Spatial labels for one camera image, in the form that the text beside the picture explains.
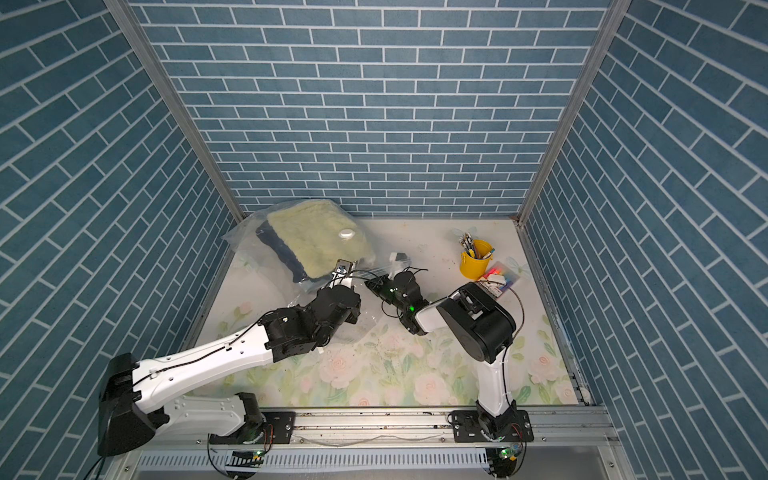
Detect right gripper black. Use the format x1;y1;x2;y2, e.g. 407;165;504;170
361;268;411;318

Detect clear plastic vacuum bag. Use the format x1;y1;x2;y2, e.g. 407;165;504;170
223;199;410;345

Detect light green fluffy blanket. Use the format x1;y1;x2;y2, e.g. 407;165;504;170
266;199;375;280

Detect navy blue star blanket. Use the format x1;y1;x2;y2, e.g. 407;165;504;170
255;220;309;283

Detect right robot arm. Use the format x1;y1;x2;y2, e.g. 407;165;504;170
365;270;534;444

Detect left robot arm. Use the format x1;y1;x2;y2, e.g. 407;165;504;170
97;285;361;457

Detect yellow metal pen bucket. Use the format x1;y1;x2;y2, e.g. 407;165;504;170
459;239;494;280

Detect pens in bucket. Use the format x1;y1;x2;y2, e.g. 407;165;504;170
460;232;478;259

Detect clear box of stationery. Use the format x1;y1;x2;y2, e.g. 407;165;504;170
476;261;522;299

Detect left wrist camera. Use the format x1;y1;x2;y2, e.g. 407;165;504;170
329;260;355;288

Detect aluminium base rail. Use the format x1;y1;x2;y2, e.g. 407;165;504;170
128;406;619;451

